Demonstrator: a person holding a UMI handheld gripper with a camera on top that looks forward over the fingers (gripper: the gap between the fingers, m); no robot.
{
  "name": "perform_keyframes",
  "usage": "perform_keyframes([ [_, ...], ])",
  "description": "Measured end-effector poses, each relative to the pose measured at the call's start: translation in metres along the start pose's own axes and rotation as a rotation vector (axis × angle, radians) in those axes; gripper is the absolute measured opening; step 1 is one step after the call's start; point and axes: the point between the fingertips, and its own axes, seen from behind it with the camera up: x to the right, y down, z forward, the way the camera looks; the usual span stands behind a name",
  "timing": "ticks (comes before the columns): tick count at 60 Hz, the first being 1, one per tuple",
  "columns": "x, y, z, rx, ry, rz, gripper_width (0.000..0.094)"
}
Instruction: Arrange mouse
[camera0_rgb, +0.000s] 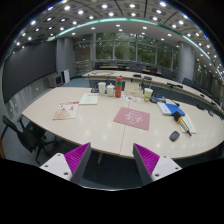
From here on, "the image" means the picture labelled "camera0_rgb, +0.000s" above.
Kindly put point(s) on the pink mouse pad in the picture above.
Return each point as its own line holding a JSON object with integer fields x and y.
{"x": 133, "y": 118}

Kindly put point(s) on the red thermos bottle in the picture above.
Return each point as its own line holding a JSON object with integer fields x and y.
{"x": 118, "y": 87}

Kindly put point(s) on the black computer mouse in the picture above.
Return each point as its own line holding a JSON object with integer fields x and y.
{"x": 174, "y": 136}

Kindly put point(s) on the black yellow marker tool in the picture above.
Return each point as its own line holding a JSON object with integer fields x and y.
{"x": 179, "y": 119}

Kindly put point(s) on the blue and white book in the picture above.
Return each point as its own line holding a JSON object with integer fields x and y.
{"x": 169, "y": 109}

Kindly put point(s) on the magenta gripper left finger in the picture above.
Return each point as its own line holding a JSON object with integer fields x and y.
{"x": 69, "y": 166}

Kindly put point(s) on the white paper bag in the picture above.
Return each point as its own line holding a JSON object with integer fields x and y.
{"x": 133, "y": 89}

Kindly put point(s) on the white paper booklet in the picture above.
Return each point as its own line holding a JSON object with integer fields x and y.
{"x": 89, "y": 99}

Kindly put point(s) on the dark pouch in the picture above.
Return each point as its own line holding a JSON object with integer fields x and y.
{"x": 158, "y": 98}

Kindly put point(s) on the white cup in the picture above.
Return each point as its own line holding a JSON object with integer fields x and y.
{"x": 102, "y": 88}

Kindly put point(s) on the black office chair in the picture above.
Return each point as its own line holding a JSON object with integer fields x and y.
{"x": 32, "y": 137}

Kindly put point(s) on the green paper cup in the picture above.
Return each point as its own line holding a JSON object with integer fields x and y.
{"x": 147, "y": 94}

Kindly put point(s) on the red and white magazine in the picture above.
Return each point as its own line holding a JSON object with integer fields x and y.
{"x": 66, "y": 110}

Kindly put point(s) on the white lidded mug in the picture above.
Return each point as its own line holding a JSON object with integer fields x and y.
{"x": 110, "y": 90}

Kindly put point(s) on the grey box cabinet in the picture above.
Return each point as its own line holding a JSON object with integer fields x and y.
{"x": 54, "y": 81}

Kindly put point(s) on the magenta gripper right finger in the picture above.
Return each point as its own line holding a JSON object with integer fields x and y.
{"x": 152, "y": 166}

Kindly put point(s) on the white notebook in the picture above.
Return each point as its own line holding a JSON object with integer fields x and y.
{"x": 189, "y": 123}

